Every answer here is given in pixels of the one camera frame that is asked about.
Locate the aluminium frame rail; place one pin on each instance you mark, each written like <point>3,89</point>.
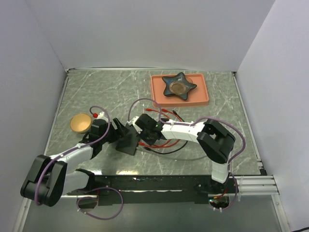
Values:
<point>260,183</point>

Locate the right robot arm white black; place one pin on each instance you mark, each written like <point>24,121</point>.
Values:
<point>216,141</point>

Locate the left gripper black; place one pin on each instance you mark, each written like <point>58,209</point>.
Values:
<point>120,131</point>

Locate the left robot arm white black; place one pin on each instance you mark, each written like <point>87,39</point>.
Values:
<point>60,164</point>

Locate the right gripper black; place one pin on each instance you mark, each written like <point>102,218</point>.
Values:
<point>150,142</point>

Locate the salmon pink tray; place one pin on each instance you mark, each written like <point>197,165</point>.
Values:
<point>196,97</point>

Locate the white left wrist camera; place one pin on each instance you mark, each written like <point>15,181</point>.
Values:
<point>100,115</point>

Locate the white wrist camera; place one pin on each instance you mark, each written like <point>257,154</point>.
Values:
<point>100,115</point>
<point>132,122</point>

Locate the dark blue star dish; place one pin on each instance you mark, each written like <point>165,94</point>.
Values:
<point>177,86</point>

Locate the black network switch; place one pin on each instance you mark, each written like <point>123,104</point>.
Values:
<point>129,143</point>

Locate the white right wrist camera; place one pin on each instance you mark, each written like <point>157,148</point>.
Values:
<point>132,122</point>

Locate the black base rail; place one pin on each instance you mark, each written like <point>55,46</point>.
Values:
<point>112,189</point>

